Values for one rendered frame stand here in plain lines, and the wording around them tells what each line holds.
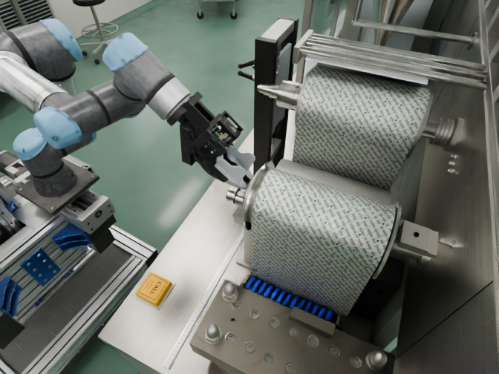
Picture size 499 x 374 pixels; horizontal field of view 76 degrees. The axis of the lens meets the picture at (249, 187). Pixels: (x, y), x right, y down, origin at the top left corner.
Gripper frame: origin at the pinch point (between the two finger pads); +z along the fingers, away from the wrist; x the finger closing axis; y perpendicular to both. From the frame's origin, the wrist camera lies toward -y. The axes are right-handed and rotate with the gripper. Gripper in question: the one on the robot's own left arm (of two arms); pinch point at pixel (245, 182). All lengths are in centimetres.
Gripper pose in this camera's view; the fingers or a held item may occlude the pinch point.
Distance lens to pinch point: 67.4
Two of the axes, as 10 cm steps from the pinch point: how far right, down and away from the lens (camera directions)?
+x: 4.3, -6.7, 6.1
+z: 6.9, 6.8, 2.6
